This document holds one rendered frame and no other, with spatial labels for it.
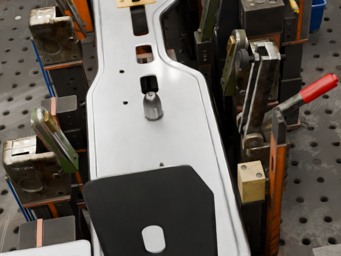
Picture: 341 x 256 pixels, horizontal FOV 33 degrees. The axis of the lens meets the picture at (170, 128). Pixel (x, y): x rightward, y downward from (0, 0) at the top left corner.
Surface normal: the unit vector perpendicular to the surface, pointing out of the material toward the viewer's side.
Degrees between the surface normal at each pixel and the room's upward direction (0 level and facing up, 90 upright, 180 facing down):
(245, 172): 0
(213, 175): 0
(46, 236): 0
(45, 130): 90
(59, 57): 90
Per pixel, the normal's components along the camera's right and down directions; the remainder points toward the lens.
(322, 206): -0.09, -0.67
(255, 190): 0.13, 0.73
